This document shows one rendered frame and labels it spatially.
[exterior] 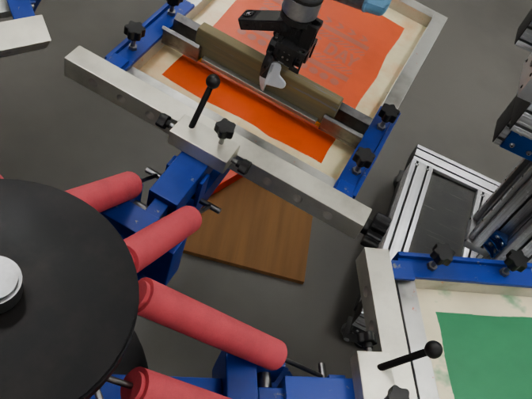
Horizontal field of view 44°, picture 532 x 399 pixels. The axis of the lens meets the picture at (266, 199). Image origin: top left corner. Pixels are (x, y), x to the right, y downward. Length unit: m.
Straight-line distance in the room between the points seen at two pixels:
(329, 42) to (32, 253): 1.14
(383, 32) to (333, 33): 0.15
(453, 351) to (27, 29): 0.98
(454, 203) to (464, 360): 1.36
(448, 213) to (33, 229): 1.97
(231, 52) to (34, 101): 1.40
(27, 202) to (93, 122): 1.87
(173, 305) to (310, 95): 0.70
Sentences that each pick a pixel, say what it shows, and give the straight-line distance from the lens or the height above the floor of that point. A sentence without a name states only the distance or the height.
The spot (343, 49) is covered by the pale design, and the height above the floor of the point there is 0.95.
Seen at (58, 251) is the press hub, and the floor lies 1.32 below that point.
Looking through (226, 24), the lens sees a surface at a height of 0.95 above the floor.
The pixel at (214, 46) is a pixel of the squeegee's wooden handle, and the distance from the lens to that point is 1.50.
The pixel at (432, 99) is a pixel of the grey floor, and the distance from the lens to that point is 3.32.
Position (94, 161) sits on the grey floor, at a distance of 2.56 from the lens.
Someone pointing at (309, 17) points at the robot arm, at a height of 1.23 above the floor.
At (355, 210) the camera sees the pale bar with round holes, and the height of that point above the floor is 1.04.
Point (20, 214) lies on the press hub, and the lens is 0.82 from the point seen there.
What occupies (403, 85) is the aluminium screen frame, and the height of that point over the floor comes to 0.99.
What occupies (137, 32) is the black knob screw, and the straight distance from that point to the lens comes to 1.46.
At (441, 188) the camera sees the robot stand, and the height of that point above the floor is 0.21.
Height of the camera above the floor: 2.00
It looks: 51 degrees down
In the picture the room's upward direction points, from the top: 23 degrees clockwise
